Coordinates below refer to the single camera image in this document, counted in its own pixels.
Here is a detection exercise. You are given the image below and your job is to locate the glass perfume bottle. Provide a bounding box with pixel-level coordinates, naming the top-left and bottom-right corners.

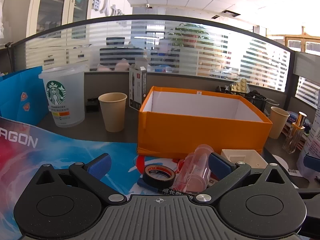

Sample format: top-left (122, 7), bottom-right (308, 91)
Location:
top-left (282, 112), bottom-right (308, 155)

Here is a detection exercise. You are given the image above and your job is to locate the clear plastic cup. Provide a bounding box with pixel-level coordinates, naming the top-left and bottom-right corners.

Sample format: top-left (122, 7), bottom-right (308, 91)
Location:
top-left (172, 144), bottom-right (215, 193)

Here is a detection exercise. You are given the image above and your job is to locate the orange cardboard box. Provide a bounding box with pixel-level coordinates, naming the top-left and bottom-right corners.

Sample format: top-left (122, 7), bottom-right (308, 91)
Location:
top-left (137, 86), bottom-right (273, 160)

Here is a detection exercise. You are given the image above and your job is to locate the white cabinet with glass doors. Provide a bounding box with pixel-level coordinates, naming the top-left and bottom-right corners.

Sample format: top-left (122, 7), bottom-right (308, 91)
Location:
top-left (26, 0), bottom-right (96, 38)

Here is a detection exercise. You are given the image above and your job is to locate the striped frosted glass partition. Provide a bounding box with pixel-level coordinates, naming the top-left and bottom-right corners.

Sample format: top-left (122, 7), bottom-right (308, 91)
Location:
top-left (12, 14), bottom-right (295, 93)
top-left (291, 51), bottom-right (320, 110)

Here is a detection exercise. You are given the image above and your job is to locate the printed desk mat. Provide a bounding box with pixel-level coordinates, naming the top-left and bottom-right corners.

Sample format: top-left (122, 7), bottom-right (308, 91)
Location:
top-left (0, 116), bottom-right (198, 240)

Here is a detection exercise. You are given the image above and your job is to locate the black mesh organizer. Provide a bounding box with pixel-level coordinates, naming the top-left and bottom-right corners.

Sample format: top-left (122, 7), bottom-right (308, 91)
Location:
top-left (216, 85), bottom-right (268, 117)

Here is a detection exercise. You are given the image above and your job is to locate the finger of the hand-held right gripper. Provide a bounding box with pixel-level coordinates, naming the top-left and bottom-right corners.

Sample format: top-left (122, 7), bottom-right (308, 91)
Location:
top-left (297, 188), bottom-right (320, 200)
top-left (303, 154), bottom-right (320, 167)

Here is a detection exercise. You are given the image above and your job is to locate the black and white product box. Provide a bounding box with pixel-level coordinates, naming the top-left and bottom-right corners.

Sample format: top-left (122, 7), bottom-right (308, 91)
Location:
top-left (129, 65), bottom-right (148, 112)

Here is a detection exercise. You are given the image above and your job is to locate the blue paper bag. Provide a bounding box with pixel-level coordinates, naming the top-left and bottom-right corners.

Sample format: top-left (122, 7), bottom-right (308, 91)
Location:
top-left (0, 66), bottom-right (49, 127)

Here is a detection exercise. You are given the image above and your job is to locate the small black object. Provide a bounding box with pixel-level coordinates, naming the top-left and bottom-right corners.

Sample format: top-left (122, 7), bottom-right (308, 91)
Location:
top-left (86, 97), bottom-right (101, 113)

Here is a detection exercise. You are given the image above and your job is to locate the potted green plant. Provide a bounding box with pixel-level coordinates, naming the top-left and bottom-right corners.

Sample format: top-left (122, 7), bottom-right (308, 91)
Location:
top-left (167, 22), bottom-right (211, 48)

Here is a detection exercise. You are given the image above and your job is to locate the brown paper cup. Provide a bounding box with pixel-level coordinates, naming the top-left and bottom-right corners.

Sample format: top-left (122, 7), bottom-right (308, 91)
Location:
top-left (269, 106), bottom-right (290, 140)
top-left (98, 92), bottom-right (128, 133)

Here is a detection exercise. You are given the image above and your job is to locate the small white square tray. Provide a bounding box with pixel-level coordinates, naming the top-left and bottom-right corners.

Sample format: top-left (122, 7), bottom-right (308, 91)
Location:
top-left (221, 149), bottom-right (269, 169)

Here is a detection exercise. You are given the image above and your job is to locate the white wall lettering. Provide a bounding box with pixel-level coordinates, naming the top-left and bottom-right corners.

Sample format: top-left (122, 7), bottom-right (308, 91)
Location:
top-left (91, 0), bottom-right (125, 21)

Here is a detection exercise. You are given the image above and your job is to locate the white round card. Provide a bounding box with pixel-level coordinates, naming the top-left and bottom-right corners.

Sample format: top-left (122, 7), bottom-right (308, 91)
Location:
top-left (271, 154), bottom-right (300, 188)

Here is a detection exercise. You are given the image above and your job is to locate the black office chair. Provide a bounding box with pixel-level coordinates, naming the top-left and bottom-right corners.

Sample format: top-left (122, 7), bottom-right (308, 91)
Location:
top-left (99, 37), bottom-right (148, 68)

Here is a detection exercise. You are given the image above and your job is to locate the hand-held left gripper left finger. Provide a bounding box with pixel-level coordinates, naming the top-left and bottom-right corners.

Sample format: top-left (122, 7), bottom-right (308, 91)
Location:
top-left (35, 153), bottom-right (127, 204)

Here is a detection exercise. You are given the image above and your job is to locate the white printed packet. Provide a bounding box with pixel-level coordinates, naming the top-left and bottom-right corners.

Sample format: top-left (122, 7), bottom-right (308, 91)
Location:
top-left (296, 102), bottom-right (320, 182)

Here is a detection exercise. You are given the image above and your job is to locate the black tape roll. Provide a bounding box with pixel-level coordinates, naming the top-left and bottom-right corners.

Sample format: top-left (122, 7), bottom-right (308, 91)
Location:
top-left (142, 165), bottom-right (177, 188)

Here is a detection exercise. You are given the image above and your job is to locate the beige building block plate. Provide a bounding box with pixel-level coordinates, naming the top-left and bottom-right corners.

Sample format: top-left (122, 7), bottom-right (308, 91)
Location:
top-left (230, 77), bottom-right (250, 93)

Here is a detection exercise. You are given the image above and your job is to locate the thick black marker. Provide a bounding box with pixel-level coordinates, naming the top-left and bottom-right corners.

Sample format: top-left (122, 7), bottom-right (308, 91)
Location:
top-left (137, 180), bottom-right (194, 201)

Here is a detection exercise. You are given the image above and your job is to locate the translucent cup with green logo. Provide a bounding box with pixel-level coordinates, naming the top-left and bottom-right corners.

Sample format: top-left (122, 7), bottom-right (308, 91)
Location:
top-left (38, 64), bottom-right (89, 128)

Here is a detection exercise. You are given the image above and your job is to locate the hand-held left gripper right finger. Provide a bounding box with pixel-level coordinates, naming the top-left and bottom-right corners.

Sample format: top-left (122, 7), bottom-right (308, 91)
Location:
top-left (195, 152), bottom-right (292, 204)

